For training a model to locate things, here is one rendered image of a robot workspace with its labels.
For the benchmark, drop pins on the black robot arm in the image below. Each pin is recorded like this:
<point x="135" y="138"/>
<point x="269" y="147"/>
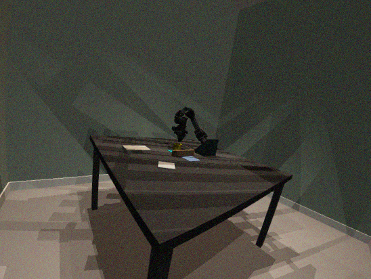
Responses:
<point x="183" y="120"/>

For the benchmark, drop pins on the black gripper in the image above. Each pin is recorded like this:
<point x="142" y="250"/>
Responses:
<point x="181" y="133"/>

